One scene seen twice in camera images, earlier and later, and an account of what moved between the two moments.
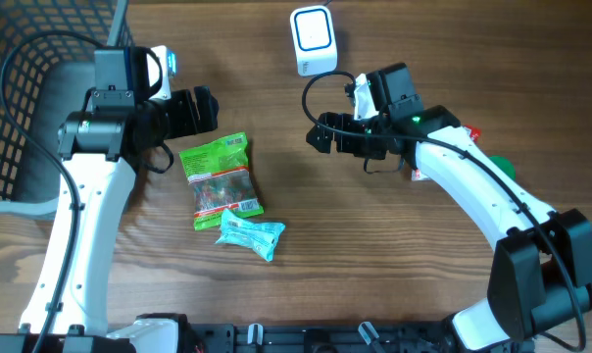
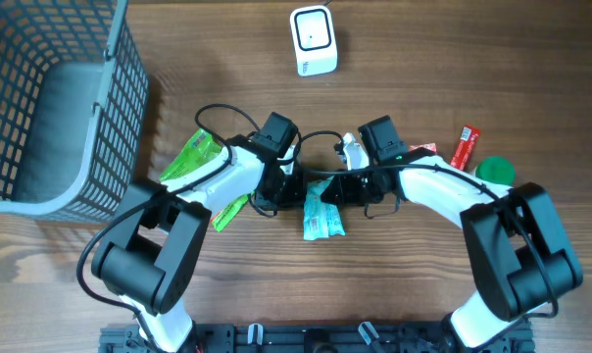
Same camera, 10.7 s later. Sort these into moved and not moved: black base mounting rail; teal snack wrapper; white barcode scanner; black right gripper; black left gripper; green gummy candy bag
Moved: green gummy candy bag; black left gripper; black right gripper; teal snack wrapper
Not moved: white barcode scanner; black base mounting rail
